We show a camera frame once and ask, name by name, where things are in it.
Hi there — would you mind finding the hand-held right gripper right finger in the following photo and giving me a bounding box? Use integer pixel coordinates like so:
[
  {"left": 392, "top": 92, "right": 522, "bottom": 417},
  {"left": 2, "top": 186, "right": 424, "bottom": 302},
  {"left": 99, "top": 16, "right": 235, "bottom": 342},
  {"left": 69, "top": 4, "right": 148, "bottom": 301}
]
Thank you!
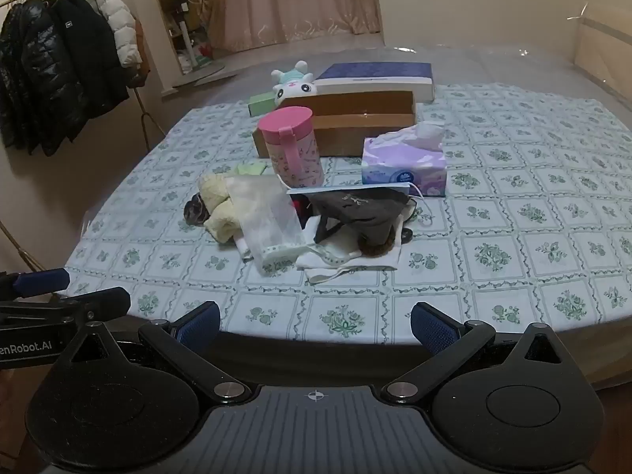
[{"left": 381, "top": 302, "right": 568, "bottom": 403}]

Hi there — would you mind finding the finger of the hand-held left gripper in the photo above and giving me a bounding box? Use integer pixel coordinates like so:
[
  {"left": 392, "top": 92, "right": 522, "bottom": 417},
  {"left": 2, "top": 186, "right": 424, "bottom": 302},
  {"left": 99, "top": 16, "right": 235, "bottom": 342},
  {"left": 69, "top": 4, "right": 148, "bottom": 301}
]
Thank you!
[
  {"left": 0, "top": 287, "right": 132, "bottom": 327},
  {"left": 0, "top": 268, "right": 70, "bottom": 301}
]

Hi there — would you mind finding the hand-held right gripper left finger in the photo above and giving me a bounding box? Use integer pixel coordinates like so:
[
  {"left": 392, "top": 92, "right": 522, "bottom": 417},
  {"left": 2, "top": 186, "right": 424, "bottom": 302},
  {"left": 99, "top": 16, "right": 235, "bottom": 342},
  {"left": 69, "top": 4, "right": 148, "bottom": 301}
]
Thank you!
[{"left": 63, "top": 301, "right": 249, "bottom": 406}]

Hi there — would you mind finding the dark brown scrunchie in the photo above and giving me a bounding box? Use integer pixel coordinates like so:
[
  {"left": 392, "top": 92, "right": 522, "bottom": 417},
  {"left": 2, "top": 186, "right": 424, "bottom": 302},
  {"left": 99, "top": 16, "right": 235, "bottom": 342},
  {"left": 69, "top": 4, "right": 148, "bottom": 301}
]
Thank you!
[{"left": 184, "top": 194, "right": 211, "bottom": 225}]

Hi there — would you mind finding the large white cloth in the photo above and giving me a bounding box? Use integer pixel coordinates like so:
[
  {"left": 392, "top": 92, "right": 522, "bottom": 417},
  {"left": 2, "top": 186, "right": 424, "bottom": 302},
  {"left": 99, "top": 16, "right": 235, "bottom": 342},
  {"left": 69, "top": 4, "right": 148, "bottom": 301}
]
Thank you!
[{"left": 296, "top": 217, "right": 403, "bottom": 284}]

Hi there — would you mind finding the pale yellow towel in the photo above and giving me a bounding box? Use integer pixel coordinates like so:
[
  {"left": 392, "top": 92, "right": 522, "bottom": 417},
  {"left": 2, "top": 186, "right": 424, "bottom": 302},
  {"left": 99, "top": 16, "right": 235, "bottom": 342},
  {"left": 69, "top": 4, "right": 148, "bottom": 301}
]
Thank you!
[{"left": 197, "top": 174, "right": 248, "bottom": 243}]

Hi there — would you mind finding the dark grey cloth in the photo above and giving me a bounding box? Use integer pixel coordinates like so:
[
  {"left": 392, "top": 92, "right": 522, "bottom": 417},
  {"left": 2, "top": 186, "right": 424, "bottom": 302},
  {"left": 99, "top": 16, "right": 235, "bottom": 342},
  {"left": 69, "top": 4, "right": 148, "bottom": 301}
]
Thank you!
[{"left": 306, "top": 190, "right": 413, "bottom": 258}]

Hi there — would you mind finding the brown cardboard box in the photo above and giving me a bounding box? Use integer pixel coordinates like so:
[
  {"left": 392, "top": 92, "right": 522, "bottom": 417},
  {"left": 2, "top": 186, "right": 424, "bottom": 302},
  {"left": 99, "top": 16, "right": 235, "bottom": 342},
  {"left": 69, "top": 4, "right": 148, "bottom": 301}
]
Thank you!
[{"left": 252, "top": 90, "right": 416, "bottom": 160}]

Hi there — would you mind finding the purple tissue pack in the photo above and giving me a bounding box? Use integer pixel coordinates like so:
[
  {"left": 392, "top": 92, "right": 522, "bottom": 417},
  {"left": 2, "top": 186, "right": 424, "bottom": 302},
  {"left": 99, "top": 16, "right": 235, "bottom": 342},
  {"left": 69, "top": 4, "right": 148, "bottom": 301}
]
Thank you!
[{"left": 361, "top": 122, "right": 448, "bottom": 198}]

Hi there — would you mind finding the pink patterned bottle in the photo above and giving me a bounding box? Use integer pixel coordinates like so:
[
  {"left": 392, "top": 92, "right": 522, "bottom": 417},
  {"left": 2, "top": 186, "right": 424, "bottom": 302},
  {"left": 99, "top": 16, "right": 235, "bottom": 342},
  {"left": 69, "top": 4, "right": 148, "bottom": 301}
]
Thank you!
[{"left": 260, "top": 107, "right": 325, "bottom": 189}]

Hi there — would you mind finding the glossy black puffer jacket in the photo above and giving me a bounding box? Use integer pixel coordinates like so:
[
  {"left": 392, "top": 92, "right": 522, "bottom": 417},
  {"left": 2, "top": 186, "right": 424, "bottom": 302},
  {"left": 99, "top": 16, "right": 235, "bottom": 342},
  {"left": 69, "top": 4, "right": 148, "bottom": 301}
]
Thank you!
[{"left": 0, "top": 0, "right": 82, "bottom": 156}]

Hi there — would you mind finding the matte black jacket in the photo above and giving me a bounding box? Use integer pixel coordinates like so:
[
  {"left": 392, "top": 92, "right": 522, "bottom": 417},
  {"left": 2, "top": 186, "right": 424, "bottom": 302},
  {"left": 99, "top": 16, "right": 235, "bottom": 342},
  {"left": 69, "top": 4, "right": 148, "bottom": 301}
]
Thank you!
[{"left": 49, "top": 0, "right": 130, "bottom": 119}]

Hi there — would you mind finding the small green box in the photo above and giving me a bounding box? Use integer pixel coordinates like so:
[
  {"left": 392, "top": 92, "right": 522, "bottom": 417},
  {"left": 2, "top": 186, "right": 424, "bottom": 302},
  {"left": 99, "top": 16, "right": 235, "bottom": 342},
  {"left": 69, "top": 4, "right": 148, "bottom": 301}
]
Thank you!
[{"left": 248, "top": 93, "right": 277, "bottom": 118}]

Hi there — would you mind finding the brown jacket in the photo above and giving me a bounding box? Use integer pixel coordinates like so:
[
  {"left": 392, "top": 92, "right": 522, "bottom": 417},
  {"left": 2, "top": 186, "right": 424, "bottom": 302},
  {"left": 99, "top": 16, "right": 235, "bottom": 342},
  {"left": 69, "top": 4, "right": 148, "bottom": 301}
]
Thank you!
[{"left": 123, "top": 17, "right": 150, "bottom": 88}]

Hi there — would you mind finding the white rabbit plush toy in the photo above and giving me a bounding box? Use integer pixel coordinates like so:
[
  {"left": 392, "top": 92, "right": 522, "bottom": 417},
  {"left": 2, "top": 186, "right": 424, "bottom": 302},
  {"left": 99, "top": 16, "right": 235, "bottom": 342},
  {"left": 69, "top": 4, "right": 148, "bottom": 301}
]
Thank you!
[{"left": 271, "top": 60, "right": 321, "bottom": 108}]

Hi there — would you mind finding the blue and white flat box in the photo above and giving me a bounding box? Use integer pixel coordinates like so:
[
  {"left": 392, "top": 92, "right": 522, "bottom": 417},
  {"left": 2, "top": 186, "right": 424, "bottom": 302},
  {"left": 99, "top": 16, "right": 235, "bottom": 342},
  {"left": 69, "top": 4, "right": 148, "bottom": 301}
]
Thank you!
[{"left": 314, "top": 62, "right": 435, "bottom": 104}]

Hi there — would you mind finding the white puffer jacket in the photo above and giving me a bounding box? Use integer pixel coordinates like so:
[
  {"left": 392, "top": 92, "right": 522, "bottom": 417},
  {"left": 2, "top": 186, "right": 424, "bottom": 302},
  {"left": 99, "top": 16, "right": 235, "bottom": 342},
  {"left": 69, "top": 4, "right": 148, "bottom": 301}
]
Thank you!
[{"left": 81, "top": 0, "right": 144, "bottom": 66}]

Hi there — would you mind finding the beige bed headboard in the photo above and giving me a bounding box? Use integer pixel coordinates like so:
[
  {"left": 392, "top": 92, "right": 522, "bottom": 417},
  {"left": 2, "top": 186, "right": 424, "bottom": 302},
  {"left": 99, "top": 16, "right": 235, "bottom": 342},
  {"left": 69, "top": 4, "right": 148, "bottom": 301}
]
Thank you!
[{"left": 575, "top": 2, "right": 632, "bottom": 104}]

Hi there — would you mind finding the pink patterned curtain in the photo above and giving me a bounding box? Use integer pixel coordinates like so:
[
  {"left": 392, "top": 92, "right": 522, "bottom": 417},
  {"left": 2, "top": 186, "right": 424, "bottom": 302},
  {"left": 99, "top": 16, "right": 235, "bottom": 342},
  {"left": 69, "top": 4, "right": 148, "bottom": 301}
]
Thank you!
[{"left": 207, "top": 0, "right": 385, "bottom": 53}]

